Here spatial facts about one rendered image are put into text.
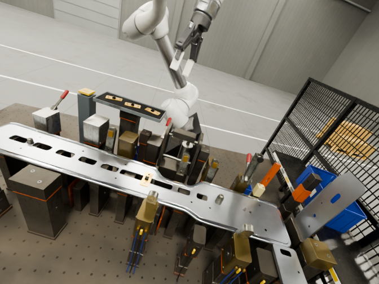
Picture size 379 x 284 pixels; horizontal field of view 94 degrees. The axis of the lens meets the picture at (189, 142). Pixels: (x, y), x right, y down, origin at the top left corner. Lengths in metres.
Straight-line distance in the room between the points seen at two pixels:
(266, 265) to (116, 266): 0.61
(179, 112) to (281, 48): 11.50
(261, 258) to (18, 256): 0.94
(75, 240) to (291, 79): 13.20
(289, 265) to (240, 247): 0.22
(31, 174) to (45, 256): 0.36
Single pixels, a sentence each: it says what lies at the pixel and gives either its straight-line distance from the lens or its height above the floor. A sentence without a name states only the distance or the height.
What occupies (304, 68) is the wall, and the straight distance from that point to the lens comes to 13.67.
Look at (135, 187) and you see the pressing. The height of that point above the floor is 1.00.
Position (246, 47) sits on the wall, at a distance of 11.83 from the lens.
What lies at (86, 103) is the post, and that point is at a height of 1.10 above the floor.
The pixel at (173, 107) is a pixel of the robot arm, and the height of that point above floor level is 1.09.
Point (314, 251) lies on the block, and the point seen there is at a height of 1.06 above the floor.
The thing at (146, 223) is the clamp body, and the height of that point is 1.04.
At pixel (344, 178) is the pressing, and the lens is 0.91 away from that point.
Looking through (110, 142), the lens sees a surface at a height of 1.04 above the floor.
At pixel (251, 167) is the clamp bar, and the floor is 1.14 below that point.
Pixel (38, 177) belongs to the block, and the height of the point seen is 1.03.
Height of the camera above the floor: 1.60
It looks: 32 degrees down
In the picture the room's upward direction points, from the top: 20 degrees clockwise
